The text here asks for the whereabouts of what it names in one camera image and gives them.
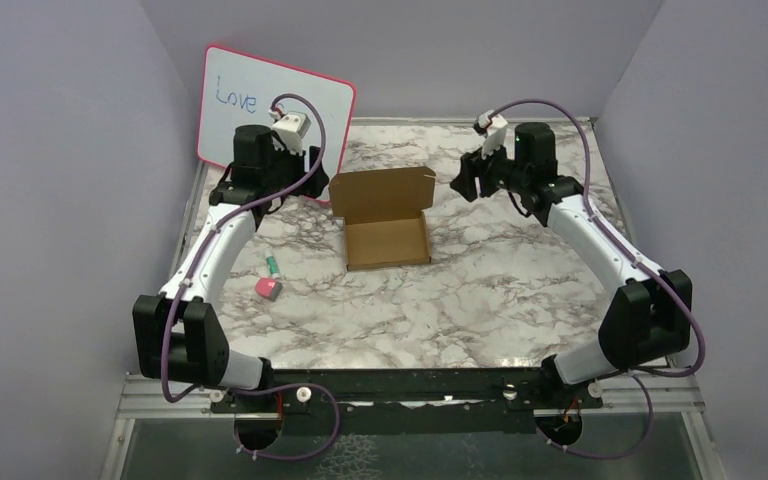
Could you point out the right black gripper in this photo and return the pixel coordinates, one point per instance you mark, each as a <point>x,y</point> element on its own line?
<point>474,166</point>

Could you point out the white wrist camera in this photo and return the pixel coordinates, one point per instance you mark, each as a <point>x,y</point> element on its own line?
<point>290,129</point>
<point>493,128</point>

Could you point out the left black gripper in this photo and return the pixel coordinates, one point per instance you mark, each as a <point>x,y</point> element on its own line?
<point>316,183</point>

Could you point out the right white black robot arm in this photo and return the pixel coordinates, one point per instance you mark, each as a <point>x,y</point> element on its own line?
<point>646,316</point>

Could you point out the green white marker pen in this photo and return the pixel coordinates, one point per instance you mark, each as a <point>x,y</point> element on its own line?
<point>273,267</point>

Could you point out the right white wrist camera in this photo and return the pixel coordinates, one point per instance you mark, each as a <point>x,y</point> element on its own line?
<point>493,128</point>

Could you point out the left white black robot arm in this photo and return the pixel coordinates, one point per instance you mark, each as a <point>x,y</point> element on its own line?
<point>177,331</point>

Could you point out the pink grey whiteboard eraser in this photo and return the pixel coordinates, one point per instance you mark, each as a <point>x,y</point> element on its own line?
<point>268,288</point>

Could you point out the brown cardboard box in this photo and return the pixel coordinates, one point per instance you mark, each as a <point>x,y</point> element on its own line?
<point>383,213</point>

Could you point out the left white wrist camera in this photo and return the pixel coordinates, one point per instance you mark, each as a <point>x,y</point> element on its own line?
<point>290,129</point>

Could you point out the pink framed whiteboard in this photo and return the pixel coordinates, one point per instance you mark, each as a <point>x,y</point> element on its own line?
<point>243,89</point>

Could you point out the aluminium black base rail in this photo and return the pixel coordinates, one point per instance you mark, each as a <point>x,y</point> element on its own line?
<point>318,402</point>

